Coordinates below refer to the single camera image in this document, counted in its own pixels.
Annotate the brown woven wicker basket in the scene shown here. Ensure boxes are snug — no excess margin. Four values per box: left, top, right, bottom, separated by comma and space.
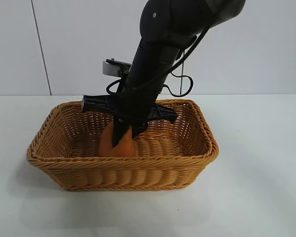
26, 98, 220, 193

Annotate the black camera cable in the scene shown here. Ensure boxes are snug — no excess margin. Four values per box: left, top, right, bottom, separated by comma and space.
106, 78, 129, 96

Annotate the bumpy orange fruit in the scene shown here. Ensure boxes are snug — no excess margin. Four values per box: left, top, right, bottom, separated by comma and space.
98, 123, 136, 158

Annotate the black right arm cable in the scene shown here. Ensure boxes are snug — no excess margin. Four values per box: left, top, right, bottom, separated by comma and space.
162, 24, 210, 97

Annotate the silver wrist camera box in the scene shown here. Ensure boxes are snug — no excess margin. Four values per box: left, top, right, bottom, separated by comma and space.
102, 58, 133, 77

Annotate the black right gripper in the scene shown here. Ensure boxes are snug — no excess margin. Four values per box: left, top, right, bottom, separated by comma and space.
81, 95, 178, 148

